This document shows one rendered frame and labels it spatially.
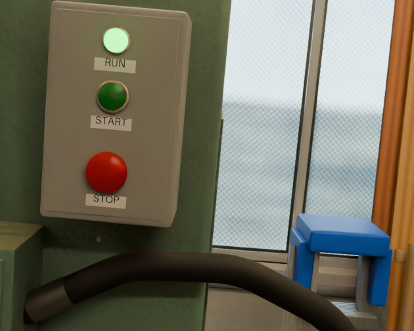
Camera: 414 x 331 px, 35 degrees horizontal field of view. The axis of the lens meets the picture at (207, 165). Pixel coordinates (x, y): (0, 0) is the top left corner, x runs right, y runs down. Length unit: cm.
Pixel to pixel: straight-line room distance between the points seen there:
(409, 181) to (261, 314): 62
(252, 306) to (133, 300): 151
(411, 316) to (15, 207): 142
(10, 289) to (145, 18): 22
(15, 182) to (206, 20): 21
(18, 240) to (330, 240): 85
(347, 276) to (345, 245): 81
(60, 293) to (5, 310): 4
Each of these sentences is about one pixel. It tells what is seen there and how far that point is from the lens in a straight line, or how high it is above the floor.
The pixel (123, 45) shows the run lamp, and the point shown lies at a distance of 47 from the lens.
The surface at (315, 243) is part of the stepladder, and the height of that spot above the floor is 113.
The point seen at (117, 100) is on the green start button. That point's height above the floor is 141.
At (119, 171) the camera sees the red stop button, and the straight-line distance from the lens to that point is 47.
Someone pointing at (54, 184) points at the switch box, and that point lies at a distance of 49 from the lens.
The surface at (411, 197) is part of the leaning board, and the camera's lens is 191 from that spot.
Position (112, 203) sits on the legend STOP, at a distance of 49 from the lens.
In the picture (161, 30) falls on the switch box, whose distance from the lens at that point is 47.
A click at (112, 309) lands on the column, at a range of 58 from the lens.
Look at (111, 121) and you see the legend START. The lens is 48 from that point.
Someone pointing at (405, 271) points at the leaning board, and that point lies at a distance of 183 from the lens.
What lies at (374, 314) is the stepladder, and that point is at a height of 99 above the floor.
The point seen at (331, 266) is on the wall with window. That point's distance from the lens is 214.
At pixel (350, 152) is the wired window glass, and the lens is 208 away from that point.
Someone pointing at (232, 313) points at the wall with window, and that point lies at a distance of 207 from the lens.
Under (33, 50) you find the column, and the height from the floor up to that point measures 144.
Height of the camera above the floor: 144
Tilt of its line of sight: 8 degrees down
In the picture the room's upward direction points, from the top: 5 degrees clockwise
